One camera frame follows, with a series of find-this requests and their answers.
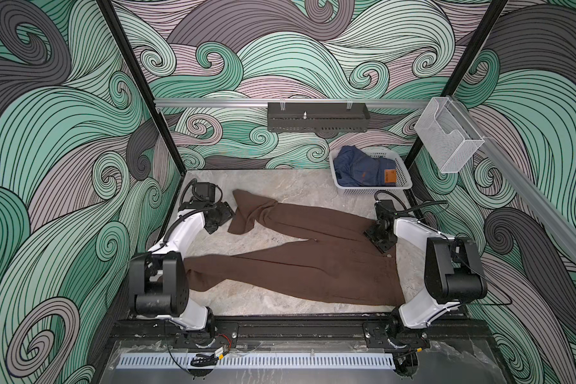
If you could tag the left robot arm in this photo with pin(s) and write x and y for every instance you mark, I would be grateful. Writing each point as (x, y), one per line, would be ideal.
(158, 287)

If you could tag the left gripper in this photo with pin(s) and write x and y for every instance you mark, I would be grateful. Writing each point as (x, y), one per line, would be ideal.
(226, 212)

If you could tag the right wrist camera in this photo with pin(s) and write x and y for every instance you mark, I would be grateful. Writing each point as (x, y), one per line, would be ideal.
(385, 210)

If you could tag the blue jeans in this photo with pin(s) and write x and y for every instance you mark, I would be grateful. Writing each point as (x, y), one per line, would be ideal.
(354, 168)

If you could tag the black perforated metal tray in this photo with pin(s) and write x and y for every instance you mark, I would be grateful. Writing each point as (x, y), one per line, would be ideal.
(323, 118)

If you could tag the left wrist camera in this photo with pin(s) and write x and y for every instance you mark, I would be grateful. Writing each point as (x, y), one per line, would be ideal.
(204, 191)

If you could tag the white mesh wall holder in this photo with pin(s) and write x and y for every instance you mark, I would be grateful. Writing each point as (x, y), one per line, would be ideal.
(449, 134)

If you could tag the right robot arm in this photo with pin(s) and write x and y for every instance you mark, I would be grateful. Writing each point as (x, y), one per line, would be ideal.
(453, 271)

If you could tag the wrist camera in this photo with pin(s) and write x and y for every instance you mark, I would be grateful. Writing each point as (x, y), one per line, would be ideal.
(204, 191)
(385, 210)

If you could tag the aluminium rail right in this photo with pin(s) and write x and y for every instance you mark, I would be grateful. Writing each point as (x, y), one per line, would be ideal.
(558, 226)

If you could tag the white plastic basket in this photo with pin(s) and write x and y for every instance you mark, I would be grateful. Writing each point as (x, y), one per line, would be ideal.
(403, 177)

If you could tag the brown trousers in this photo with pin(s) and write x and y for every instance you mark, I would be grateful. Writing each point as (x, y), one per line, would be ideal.
(330, 259)

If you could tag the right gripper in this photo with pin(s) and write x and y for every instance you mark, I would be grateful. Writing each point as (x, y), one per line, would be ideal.
(382, 247)

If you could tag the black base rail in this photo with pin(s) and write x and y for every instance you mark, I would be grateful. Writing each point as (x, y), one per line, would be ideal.
(376, 330)

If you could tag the white slotted cable duct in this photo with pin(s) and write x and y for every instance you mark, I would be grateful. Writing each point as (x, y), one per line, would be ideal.
(366, 361)

